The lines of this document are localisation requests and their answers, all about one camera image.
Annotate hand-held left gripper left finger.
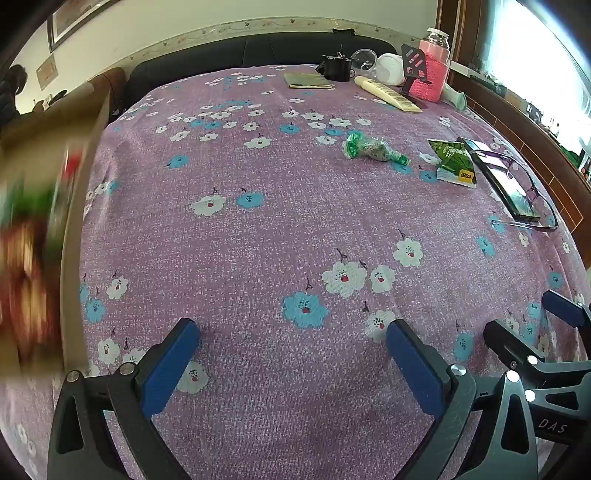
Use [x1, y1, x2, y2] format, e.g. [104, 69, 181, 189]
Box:
[47, 318, 201, 480]

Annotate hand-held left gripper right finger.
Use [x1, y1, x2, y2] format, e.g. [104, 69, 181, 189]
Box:
[385, 318, 539, 480]

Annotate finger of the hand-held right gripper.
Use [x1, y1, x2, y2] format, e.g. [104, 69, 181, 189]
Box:
[484, 320, 591, 393]
[541, 290, 591, 329]

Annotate shallow cardboard box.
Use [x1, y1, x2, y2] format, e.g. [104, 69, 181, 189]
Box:
[0, 83, 114, 379]

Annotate purple-framed eyeglasses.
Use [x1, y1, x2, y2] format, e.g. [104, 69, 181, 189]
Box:
[462, 148, 559, 232]

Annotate black smartphone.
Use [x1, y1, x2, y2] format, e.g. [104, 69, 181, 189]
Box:
[457, 137, 541, 222]

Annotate purple floral tablecloth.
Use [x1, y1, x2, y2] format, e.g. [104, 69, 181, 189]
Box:
[0, 62, 591, 480]

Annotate green snack packet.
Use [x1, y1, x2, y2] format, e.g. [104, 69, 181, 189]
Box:
[427, 138, 478, 189]

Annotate green twist-wrapped candy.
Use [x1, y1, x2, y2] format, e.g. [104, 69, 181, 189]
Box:
[342, 130, 411, 167]

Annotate light green cloth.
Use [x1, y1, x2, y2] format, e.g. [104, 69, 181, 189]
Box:
[443, 88, 469, 110]

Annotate pink knitted-sleeve bottle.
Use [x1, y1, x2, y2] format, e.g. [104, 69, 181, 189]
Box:
[409, 28, 451, 103]

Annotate cream-coloured tube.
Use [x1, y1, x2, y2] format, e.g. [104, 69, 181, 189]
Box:
[354, 75, 423, 113]

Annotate black phone stand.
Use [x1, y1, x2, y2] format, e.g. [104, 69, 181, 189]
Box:
[399, 44, 432, 97]

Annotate brown armchair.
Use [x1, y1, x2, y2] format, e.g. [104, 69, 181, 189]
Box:
[85, 67, 127, 125]

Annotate green notebook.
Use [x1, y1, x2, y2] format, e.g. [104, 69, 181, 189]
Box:
[283, 72, 335, 90]

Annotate black cup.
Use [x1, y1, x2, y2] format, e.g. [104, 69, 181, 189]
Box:
[315, 45, 354, 83]

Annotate clear plastic cup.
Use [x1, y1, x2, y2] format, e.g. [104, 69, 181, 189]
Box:
[350, 47, 380, 72]

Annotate black leather sofa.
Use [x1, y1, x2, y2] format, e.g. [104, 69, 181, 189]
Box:
[122, 33, 398, 114]

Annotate small wall plaque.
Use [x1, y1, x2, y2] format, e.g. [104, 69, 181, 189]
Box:
[36, 54, 58, 90]

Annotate framed wall painting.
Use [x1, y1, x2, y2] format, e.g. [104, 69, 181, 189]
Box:
[46, 0, 121, 52]

